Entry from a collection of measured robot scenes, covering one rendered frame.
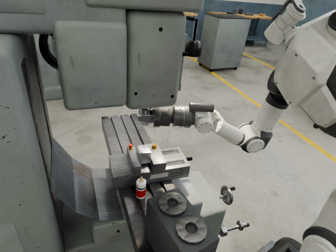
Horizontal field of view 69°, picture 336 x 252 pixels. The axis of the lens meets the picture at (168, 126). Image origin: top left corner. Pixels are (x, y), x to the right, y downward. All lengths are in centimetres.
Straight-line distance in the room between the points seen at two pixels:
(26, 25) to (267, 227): 217
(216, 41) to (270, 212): 372
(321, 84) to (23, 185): 84
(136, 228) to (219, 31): 469
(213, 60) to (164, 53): 465
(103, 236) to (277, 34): 99
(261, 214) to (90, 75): 202
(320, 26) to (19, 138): 80
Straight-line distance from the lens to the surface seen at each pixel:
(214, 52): 538
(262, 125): 109
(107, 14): 72
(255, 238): 225
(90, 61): 73
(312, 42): 74
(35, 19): 72
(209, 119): 96
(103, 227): 110
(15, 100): 66
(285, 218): 251
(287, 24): 89
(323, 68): 72
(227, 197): 157
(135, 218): 100
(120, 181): 108
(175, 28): 79
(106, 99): 78
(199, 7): 79
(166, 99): 86
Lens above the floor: 172
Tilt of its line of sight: 32 degrees down
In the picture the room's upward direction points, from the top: 6 degrees clockwise
